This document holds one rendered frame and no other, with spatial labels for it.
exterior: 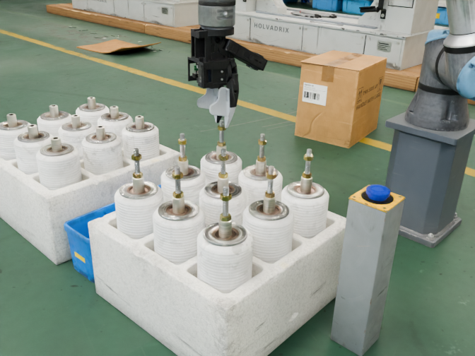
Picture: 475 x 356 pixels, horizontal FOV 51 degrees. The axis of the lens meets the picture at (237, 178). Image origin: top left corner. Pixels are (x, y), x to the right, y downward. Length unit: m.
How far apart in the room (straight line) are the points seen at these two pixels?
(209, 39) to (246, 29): 2.59
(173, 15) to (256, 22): 0.90
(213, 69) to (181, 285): 0.44
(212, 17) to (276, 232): 0.44
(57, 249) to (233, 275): 0.53
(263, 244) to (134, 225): 0.26
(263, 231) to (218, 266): 0.12
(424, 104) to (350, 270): 0.54
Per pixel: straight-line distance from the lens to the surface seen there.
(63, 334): 1.08
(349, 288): 0.95
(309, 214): 0.99
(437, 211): 1.38
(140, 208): 0.97
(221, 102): 1.07
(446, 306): 1.20
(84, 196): 1.23
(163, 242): 0.92
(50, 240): 1.24
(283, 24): 3.40
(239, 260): 0.83
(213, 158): 1.14
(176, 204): 0.91
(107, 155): 1.26
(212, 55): 1.05
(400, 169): 1.36
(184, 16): 4.26
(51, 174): 1.22
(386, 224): 0.86
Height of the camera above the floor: 0.70
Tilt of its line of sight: 25 degrees down
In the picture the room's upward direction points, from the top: 1 degrees clockwise
